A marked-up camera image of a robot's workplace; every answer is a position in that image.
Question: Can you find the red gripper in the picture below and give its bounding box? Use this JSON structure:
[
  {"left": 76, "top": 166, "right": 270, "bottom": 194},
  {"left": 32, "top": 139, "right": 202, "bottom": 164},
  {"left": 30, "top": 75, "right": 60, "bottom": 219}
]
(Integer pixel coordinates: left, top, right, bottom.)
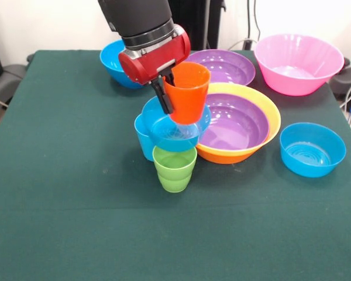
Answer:
[{"left": 118, "top": 23, "right": 192, "bottom": 115}]

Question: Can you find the orange plastic cup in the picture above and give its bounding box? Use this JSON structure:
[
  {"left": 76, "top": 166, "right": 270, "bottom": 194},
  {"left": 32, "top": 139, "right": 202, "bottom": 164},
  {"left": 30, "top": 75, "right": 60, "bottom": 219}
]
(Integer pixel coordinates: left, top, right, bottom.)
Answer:
[{"left": 163, "top": 61, "right": 212, "bottom": 125}]

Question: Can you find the shallow blue plastic bowl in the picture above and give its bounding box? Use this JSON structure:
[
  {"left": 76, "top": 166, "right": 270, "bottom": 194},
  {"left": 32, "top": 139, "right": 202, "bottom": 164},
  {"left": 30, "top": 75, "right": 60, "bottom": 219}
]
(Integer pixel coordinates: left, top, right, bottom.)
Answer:
[
  {"left": 141, "top": 95, "right": 212, "bottom": 153},
  {"left": 279, "top": 122, "right": 347, "bottom": 179}
]

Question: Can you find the light blue plastic cup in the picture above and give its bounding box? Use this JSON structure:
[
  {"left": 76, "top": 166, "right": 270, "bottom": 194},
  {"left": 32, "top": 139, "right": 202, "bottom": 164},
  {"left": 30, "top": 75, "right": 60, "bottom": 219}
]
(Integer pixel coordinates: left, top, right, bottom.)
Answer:
[{"left": 134, "top": 113, "right": 156, "bottom": 162}]

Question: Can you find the purple plastic bowl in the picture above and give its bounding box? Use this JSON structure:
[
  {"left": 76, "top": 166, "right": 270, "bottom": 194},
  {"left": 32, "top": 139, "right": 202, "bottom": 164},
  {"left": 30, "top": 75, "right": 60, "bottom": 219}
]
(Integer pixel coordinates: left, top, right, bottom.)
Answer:
[
  {"left": 198, "top": 92, "right": 270, "bottom": 150},
  {"left": 187, "top": 49, "right": 256, "bottom": 87}
]

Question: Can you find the deep blue plastic bowl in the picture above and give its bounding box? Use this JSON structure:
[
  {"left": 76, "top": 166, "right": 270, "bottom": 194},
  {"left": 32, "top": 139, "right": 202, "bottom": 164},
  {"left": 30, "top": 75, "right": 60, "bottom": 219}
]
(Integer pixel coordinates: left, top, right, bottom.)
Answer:
[{"left": 99, "top": 40, "right": 146, "bottom": 90}]

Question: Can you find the green plastic cup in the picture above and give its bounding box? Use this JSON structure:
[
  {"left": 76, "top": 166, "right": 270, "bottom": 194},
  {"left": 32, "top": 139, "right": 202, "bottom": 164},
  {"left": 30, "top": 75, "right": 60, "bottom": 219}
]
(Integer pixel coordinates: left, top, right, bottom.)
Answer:
[{"left": 152, "top": 145, "right": 198, "bottom": 193}]

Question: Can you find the orange plastic bowl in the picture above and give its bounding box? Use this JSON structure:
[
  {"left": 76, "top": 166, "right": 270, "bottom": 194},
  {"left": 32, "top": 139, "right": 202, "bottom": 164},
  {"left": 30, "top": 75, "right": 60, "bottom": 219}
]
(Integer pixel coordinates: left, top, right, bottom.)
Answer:
[{"left": 195, "top": 83, "right": 282, "bottom": 165}]

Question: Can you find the pink plastic bowl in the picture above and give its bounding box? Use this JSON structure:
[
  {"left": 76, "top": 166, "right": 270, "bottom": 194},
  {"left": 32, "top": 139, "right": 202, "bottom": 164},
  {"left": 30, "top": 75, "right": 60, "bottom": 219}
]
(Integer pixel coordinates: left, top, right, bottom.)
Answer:
[{"left": 253, "top": 33, "right": 345, "bottom": 97}]

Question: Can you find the dark green tablecloth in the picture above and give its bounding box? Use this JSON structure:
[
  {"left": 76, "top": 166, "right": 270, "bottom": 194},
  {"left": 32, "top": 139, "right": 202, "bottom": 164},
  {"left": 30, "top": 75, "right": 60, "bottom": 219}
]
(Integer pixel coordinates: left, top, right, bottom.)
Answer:
[{"left": 0, "top": 49, "right": 351, "bottom": 281}]

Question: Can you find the black rounded equipment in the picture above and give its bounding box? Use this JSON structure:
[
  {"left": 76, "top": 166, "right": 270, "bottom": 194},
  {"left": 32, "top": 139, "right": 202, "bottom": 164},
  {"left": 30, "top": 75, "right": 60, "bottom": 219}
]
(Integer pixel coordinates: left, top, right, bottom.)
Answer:
[{"left": 329, "top": 57, "right": 351, "bottom": 101}]

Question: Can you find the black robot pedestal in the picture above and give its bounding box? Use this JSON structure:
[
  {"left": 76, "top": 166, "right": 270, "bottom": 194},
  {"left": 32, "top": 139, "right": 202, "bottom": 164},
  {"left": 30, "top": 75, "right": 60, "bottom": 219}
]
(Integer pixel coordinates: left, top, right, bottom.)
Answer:
[{"left": 168, "top": 0, "right": 226, "bottom": 50}]

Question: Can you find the grey cable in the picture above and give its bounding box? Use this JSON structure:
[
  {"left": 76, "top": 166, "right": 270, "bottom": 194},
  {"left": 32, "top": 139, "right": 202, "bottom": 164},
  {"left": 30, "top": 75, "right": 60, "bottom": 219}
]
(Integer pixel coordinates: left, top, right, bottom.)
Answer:
[{"left": 228, "top": 37, "right": 257, "bottom": 51}]

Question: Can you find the black wall cable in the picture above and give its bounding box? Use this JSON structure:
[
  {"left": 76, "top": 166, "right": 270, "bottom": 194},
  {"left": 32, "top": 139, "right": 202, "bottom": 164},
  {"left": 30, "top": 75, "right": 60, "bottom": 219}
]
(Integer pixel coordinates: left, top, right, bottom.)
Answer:
[
  {"left": 253, "top": 0, "right": 261, "bottom": 39},
  {"left": 246, "top": 0, "right": 251, "bottom": 40}
]

